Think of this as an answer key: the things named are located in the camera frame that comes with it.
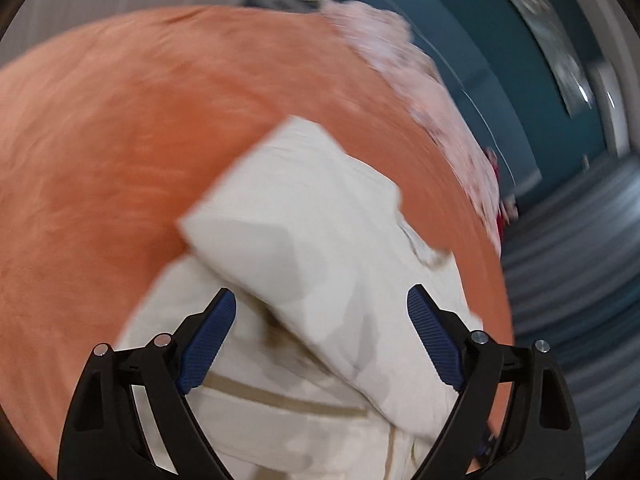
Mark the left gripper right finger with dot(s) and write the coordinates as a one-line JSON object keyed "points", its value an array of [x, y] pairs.
{"points": [[513, 418]]}

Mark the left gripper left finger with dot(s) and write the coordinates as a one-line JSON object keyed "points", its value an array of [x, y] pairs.
{"points": [[103, 436]]}

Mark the cream quilted jacket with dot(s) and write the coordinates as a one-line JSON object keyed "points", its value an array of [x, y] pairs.
{"points": [[322, 375]]}

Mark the grey pleated curtain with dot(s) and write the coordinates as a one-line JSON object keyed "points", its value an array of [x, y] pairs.
{"points": [[571, 266]]}

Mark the orange plush bedspread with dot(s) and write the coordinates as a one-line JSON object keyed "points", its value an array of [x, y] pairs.
{"points": [[114, 131]]}

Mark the blue upholstered headboard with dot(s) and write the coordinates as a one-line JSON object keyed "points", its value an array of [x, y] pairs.
{"points": [[474, 87]]}

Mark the pink lace blanket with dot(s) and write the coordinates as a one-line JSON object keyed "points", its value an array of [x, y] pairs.
{"points": [[383, 39]]}

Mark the blue bedside table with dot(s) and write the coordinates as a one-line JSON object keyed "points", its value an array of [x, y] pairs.
{"points": [[294, 6]]}

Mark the framed wall picture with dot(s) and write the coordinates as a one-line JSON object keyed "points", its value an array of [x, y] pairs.
{"points": [[558, 50]]}

